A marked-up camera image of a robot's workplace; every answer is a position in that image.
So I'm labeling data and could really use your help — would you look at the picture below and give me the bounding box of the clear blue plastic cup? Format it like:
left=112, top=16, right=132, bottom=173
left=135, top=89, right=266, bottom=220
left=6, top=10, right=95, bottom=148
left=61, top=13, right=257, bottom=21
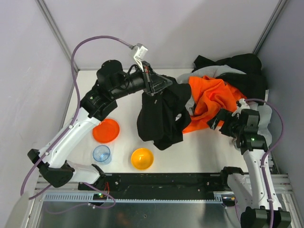
left=92, top=145, right=112, bottom=165

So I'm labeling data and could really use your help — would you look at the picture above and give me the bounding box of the small black cloth garment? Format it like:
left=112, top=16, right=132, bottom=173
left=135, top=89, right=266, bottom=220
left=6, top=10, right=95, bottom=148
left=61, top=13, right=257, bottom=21
left=137, top=77, right=191, bottom=151

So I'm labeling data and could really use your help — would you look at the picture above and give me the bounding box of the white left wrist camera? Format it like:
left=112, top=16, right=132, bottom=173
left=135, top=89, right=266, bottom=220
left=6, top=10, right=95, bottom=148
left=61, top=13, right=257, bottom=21
left=131, top=43, right=148, bottom=71

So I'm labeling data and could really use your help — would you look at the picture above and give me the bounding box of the grey sweatshirt cloth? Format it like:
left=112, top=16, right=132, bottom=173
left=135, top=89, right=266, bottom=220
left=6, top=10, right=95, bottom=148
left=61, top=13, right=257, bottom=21
left=176, top=65, right=272, bottom=146

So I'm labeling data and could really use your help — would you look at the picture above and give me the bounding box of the yellow plastic bowl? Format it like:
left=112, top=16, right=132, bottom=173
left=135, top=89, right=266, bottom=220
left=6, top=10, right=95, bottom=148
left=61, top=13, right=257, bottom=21
left=131, top=148, right=154, bottom=171

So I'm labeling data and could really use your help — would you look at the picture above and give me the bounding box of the orange cloth garment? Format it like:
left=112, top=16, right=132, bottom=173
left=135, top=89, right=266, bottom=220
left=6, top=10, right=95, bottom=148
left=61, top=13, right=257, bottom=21
left=183, top=76, right=246, bottom=133

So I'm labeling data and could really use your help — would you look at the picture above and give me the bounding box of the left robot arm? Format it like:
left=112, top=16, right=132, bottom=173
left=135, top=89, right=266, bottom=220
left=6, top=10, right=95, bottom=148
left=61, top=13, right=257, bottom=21
left=28, top=60, right=173, bottom=188

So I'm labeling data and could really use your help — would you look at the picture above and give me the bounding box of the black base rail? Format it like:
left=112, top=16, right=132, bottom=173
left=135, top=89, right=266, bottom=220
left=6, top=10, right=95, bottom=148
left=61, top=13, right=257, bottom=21
left=93, top=173, right=228, bottom=200

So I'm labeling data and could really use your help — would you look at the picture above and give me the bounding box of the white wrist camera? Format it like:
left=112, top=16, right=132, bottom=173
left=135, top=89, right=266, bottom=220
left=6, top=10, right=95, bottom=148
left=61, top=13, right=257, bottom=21
left=131, top=43, right=148, bottom=71
left=232, top=98, right=250, bottom=116

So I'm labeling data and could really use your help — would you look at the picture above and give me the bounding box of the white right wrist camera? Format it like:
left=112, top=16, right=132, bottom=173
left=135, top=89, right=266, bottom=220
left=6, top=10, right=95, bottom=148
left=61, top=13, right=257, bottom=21
left=232, top=98, right=250, bottom=116

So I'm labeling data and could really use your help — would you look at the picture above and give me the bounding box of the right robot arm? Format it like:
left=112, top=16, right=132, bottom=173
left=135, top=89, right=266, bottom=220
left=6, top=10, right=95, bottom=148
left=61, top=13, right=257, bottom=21
left=208, top=108, right=292, bottom=228

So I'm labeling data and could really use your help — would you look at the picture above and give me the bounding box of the orange plastic plate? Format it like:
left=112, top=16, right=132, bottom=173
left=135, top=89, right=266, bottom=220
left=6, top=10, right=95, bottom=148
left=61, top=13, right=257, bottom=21
left=92, top=119, right=120, bottom=143

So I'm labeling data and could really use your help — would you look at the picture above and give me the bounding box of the right aluminium frame post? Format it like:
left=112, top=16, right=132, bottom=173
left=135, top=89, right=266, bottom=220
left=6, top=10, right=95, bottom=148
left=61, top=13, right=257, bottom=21
left=252, top=0, right=290, bottom=55

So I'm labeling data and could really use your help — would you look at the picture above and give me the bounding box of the aluminium frame post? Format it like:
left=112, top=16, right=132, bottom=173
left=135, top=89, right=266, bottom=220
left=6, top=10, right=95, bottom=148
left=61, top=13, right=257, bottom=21
left=252, top=0, right=290, bottom=55
left=35, top=0, right=72, bottom=63

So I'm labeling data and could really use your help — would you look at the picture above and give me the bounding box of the left aluminium frame post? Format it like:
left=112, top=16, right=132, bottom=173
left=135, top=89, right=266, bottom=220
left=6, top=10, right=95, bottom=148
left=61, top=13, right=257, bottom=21
left=35, top=0, right=72, bottom=63

